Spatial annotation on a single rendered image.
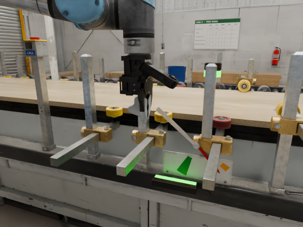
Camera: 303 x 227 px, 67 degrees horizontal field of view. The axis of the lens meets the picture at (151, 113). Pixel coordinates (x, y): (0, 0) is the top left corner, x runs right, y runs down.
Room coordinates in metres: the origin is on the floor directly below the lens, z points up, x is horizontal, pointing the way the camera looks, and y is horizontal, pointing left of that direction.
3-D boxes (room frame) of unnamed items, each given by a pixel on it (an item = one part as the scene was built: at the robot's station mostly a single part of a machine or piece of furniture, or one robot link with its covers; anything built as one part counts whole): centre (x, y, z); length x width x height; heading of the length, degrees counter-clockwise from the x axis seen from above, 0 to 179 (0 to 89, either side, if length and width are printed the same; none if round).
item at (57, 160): (0.89, 0.25, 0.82); 0.44 x 0.03 x 0.04; 160
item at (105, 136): (0.95, 0.24, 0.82); 0.14 x 0.06 x 0.05; 70
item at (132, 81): (0.69, 0.04, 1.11); 0.09 x 0.08 x 0.12; 71
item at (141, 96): (0.67, 0.03, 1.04); 0.05 x 0.02 x 0.09; 161
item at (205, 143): (0.78, -0.23, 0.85); 0.14 x 0.06 x 0.05; 70
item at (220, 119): (0.90, -0.29, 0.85); 0.08 x 0.08 x 0.11
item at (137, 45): (0.69, 0.04, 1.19); 0.10 x 0.09 x 0.05; 161
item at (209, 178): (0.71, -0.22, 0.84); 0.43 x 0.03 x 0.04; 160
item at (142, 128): (0.87, 0.03, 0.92); 0.04 x 0.04 x 0.48; 70
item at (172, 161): (0.77, -0.17, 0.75); 0.26 x 0.01 x 0.10; 70
